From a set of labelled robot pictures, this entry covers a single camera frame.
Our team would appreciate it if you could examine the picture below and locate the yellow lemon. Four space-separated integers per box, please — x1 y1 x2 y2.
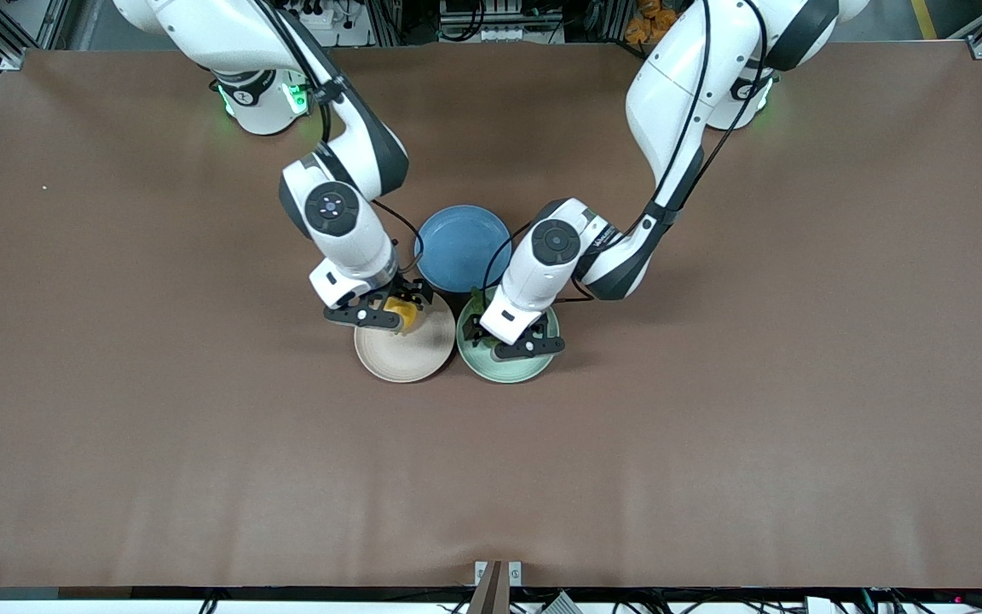
384 296 420 333

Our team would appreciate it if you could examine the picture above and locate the green lettuce leaf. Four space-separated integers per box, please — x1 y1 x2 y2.
468 287 494 346

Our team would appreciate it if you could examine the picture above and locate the light green plate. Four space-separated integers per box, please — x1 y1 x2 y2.
456 294 560 384

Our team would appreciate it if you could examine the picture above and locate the beige plate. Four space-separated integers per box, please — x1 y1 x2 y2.
354 294 457 384

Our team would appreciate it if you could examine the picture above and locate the blue plate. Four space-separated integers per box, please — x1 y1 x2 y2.
413 205 513 294

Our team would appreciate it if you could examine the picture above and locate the white power strip with plugs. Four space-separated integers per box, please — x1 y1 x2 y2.
295 0 347 32

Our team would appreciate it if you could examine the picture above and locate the bag of oranges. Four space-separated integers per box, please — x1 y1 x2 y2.
626 0 681 45

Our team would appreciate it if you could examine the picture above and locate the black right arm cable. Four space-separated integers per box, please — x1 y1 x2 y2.
257 0 425 275

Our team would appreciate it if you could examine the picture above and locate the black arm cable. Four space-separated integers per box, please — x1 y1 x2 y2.
481 0 770 304
257 0 425 275

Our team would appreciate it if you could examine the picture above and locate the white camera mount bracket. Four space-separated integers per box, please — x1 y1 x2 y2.
474 560 523 614

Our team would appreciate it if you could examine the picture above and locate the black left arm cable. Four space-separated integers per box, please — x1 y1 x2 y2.
481 0 770 304

